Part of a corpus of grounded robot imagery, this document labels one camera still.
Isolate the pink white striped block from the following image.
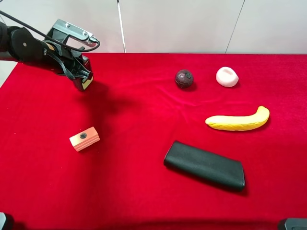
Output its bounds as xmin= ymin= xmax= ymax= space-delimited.
xmin=69 ymin=127 xmax=100 ymax=152

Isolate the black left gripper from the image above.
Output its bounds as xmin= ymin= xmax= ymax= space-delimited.
xmin=40 ymin=40 xmax=93 ymax=81

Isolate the black base corner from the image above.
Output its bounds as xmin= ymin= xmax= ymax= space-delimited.
xmin=278 ymin=218 xmax=307 ymax=230
xmin=0 ymin=212 xmax=14 ymax=230

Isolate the black leather pouch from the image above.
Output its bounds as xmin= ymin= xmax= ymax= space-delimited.
xmin=164 ymin=141 xmax=245 ymax=191

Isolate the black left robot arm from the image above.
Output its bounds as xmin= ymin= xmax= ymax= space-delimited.
xmin=0 ymin=23 xmax=93 ymax=83

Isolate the red velvet tablecloth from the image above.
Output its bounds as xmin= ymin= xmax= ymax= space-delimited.
xmin=0 ymin=53 xmax=307 ymax=230

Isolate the white pink foam lump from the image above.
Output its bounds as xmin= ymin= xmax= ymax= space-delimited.
xmin=216 ymin=67 xmax=239 ymax=88

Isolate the black right base corner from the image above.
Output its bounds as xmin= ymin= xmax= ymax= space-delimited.
xmin=278 ymin=218 xmax=307 ymax=230

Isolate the black cable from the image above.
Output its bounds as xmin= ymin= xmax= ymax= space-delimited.
xmin=0 ymin=10 xmax=100 ymax=81

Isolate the dark maroon ball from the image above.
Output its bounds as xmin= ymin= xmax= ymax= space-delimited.
xmin=175 ymin=69 xmax=194 ymax=89

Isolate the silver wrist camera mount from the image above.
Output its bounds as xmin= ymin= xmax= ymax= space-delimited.
xmin=47 ymin=19 xmax=99 ymax=48

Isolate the black pump bottle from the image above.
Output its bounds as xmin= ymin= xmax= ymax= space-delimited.
xmin=72 ymin=55 xmax=94 ymax=92

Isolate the yellow toy banana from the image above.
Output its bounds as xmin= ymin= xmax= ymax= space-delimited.
xmin=205 ymin=106 xmax=270 ymax=131

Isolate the black left base corner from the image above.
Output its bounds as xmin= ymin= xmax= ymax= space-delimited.
xmin=0 ymin=212 xmax=14 ymax=230

